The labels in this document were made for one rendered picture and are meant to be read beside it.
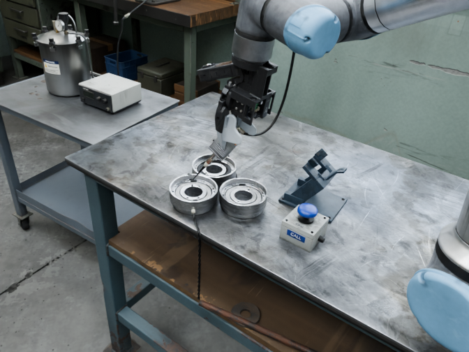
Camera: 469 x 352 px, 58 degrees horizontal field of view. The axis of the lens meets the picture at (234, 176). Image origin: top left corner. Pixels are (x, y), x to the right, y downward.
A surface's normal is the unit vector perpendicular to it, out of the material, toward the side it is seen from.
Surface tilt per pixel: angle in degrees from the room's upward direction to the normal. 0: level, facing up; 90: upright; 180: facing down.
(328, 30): 97
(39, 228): 0
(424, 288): 96
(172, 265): 0
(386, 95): 90
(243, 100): 91
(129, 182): 0
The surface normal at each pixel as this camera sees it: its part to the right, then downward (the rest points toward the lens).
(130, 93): 0.85, 0.33
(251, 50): -0.14, 0.60
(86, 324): 0.06, -0.83
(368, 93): -0.58, 0.42
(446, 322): -0.81, 0.39
